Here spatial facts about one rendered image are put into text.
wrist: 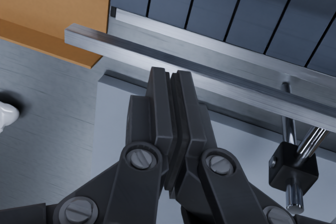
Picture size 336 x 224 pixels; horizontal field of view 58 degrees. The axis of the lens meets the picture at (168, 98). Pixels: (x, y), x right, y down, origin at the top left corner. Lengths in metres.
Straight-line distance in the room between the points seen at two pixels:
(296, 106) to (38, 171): 0.52
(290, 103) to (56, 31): 0.30
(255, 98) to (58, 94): 0.33
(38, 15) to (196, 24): 0.21
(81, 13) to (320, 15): 0.25
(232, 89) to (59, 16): 0.25
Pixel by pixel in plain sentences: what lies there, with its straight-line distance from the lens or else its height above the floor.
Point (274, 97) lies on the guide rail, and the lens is 0.22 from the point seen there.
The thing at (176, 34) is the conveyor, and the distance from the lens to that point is 0.30.
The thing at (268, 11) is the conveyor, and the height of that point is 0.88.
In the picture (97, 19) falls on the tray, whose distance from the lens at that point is 0.38.
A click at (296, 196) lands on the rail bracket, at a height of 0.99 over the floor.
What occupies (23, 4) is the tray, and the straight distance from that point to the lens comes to 0.43.
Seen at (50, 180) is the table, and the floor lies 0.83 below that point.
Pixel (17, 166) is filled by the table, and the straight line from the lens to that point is 0.68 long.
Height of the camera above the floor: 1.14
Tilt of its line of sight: 52 degrees down
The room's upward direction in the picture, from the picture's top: 155 degrees counter-clockwise
